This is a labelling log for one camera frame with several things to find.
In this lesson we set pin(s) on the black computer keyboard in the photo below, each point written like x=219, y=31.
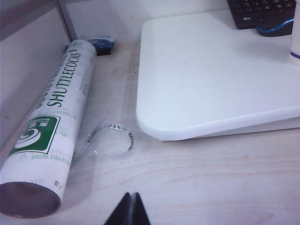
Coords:
x=248, y=11

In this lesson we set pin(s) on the white rounded board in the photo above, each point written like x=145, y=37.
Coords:
x=199, y=77

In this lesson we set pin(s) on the clear plastic tube lid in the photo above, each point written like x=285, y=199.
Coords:
x=128, y=140

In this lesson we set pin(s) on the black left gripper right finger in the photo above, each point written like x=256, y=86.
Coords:
x=140, y=213

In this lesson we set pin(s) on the small blue black box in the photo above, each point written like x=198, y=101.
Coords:
x=103, y=45

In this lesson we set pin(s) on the white paper cup blue logo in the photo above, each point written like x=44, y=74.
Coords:
x=296, y=35

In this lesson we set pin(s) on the gray partition post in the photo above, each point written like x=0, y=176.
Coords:
x=68, y=21

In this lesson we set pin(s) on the white green shuttlecock tube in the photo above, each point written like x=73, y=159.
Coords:
x=58, y=93

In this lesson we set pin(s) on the black blue computer mouse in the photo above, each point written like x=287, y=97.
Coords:
x=272, y=31

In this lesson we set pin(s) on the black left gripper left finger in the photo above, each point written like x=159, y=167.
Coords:
x=122, y=213

